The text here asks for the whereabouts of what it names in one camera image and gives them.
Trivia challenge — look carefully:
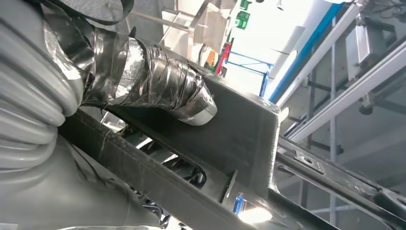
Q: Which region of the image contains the red object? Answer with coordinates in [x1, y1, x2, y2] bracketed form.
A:
[215, 43, 232, 75]

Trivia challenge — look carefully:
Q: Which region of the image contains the blue pole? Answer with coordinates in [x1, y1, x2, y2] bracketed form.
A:
[269, 3, 345, 104]

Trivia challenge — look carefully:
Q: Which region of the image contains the aluminium profile frame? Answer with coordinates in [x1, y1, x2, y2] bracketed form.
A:
[276, 0, 406, 228]

